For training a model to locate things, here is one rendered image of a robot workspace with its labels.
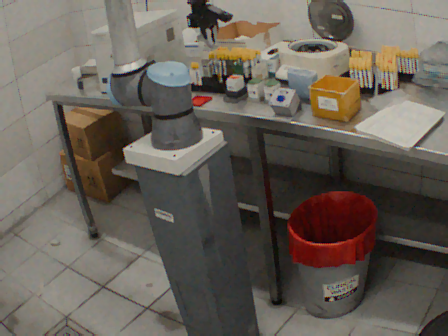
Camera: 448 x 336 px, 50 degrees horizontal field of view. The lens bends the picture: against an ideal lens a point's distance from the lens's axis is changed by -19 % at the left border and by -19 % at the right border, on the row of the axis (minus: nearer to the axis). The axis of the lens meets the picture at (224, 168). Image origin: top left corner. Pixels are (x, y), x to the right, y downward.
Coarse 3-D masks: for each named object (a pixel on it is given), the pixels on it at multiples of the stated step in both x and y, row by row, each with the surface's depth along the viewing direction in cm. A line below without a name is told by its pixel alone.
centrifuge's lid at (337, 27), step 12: (312, 0) 209; (324, 0) 210; (336, 0) 206; (312, 12) 215; (324, 12) 214; (336, 12) 210; (348, 12) 199; (312, 24) 216; (324, 24) 216; (336, 24) 213; (348, 24) 207; (324, 36) 215; (336, 36) 213; (348, 36) 206
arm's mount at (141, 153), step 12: (204, 132) 169; (216, 132) 168; (132, 144) 167; (144, 144) 166; (204, 144) 162; (216, 144) 167; (132, 156) 164; (144, 156) 161; (156, 156) 157; (168, 156) 156; (180, 156) 155; (192, 156) 159; (156, 168) 160; (168, 168) 157; (180, 168) 156
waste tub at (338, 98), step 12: (312, 84) 172; (324, 84) 179; (336, 84) 178; (348, 84) 175; (312, 96) 171; (324, 96) 168; (336, 96) 165; (348, 96) 166; (312, 108) 174; (324, 108) 171; (336, 108) 168; (348, 108) 167; (348, 120) 168
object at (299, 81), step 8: (288, 72) 185; (296, 72) 183; (304, 72) 182; (312, 72) 182; (288, 80) 186; (296, 80) 184; (304, 80) 182; (312, 80) 180; (296, 88) 186; (304, 88) 183; (304, 96) 185
